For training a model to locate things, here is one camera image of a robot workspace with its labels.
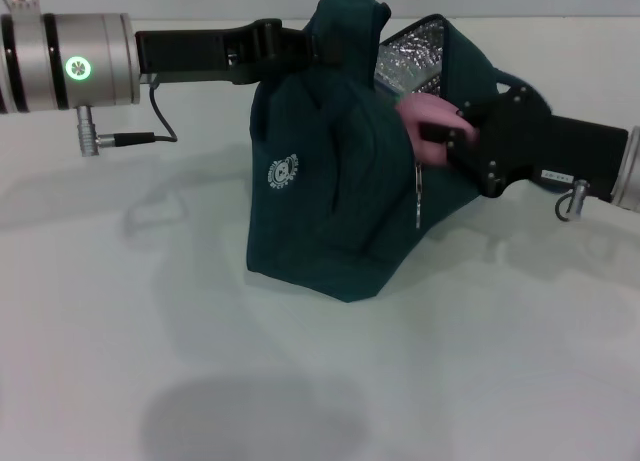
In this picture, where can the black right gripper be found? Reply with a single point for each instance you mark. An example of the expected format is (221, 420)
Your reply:
(520, 136)

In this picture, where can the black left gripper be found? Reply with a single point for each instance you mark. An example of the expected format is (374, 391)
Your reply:
(185, 51)

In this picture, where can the pink peach toy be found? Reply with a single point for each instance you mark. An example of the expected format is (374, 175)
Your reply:
(425, 111)

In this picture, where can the dark teal fabric lunch bag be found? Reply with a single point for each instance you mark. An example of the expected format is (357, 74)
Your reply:
(320, 191)

